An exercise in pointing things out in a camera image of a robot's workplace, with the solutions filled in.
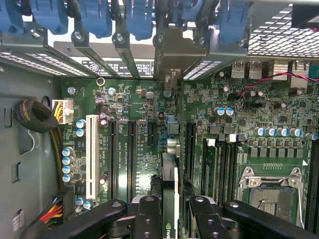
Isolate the dark grey PC case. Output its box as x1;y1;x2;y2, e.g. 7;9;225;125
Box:
0;0;319;239

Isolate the white power connector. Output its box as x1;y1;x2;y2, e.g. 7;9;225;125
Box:
51;99;75;124

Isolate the dark RAM stick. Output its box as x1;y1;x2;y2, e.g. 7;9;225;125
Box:
202;138;218;207

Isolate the braided black cable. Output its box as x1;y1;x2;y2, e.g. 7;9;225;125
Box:
12;98;64;192

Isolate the long black expansion slot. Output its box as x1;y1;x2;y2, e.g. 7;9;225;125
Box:
127;119;138;204
107;119;119;202
184;121;197;186

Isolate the blue card retention clip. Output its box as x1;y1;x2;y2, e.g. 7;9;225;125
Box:
124;0;155;42
0;0;25;35
178;0;204;22
79;0;113;39
29;0;69;35
216;0;250;47

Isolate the red black twisted wire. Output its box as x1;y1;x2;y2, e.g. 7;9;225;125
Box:
236;71;319;98

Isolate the white expansion slot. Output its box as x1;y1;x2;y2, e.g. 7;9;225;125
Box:
85;114;100;200

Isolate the short black expansion slot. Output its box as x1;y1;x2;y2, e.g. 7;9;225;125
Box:
147;121;158;146

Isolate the green motherboard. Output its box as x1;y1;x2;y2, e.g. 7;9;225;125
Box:
59;58;319;239

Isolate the black RAM slot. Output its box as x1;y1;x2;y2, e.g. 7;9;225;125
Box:
306;141;315;234
314;139;319;235
227;134;239;201
217;141;228;207

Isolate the metal locking lever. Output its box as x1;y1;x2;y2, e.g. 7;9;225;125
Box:
297;184;307;230

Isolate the black connector with coloured wires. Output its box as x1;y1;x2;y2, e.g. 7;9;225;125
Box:
38;186;75;226

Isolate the metal slot cover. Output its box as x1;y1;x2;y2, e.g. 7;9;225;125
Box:
111;31;142;80
183;26;249;82
71;30;123;80
0;27;98;78

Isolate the CPU socket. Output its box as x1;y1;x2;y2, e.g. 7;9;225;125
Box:
236;166;307;231

